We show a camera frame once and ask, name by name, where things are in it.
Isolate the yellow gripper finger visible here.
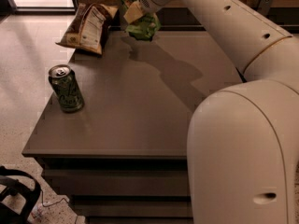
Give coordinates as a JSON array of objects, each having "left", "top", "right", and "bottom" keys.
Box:
[{"left": 124, "top": 1, "right": 146, "bottom": 24}]

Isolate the green rice chip bag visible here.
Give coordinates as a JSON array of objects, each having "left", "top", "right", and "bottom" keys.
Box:
[{"left": 121, "top": 0, "right": 161, "bottom": 41}]

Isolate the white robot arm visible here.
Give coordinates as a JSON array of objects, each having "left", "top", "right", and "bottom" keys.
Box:
[{"left": 124, "top": 0, "right": 299, "bottom": 224}]

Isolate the brown chip bag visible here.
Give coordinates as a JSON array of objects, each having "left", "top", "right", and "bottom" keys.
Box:
[{"left": 57, "top": 3, "right": 118, "bottom": 55}]

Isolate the green soda can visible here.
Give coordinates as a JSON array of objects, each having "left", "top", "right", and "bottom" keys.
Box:
[{"left": 49, "top": 64, "right": 84, "bottom": 113}]

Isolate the grey drawer cabinet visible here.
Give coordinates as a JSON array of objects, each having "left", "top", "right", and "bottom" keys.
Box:
[{"left": 22, "top": 32, "right": 241, "bottom": 224}]

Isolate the black chair part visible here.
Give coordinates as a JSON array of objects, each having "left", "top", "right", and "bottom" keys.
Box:
[{"left": 0, "top": 166, "right": 41, "bottom": 224}]

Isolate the right metal wall bracket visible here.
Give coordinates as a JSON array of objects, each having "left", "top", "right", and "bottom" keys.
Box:
[{"left": 257, "top": 0, "right": 274, "bottom": 16}]

